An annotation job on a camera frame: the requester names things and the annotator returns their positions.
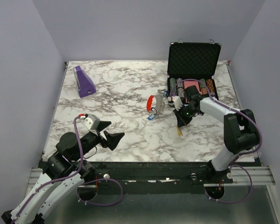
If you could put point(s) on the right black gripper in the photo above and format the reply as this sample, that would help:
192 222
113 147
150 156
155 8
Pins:
182 121

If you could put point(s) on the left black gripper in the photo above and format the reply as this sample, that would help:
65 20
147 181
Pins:
113 139

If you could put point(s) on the yellow tagged key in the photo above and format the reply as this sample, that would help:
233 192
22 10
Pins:
179 131

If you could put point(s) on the red keyring with keys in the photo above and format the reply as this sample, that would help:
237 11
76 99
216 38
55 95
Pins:
156 103

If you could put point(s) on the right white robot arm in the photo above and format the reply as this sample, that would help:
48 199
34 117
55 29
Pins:
241 133

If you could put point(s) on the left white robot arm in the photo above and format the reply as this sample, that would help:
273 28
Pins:
63 173

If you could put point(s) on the blue key tag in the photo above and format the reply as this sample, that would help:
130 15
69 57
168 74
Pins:
152 116

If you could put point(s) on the pink playing card deck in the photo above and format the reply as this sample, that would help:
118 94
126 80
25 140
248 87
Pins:
191 85

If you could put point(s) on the purple wedge-shaped box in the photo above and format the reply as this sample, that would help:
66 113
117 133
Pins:
85 85

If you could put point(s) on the black poker chip case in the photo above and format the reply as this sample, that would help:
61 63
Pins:
191 60

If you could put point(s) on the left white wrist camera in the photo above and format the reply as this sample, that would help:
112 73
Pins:
89 121

